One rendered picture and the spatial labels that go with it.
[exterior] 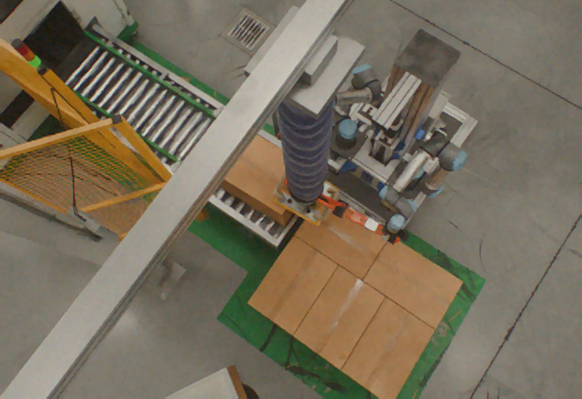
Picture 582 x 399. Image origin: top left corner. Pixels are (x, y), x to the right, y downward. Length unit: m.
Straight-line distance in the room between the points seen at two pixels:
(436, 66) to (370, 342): 2.01
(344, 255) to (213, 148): 2.56
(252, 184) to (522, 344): 2.48
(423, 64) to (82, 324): 2.02
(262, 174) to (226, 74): 1.66
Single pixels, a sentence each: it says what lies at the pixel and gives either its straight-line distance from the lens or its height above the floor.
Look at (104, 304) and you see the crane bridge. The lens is 1.54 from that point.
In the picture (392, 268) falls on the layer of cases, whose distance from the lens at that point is 4.02.
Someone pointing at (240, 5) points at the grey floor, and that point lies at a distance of 5.50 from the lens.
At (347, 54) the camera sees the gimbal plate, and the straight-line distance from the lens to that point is 1.86.
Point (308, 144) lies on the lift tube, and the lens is 2.29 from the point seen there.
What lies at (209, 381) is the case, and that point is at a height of 1.02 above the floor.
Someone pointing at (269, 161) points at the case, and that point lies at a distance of 3.75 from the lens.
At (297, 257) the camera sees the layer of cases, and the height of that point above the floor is 0.54.
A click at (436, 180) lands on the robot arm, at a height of 1.38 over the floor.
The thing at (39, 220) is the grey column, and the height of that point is 2.19.
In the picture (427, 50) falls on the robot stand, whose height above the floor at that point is 2.03.
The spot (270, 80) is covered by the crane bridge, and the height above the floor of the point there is 3.05.
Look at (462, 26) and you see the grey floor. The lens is 5.49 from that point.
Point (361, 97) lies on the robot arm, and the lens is 3.09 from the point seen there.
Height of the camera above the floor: 4.49
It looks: 73 degrees down
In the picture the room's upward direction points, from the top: 7 degrees counter-clockwise
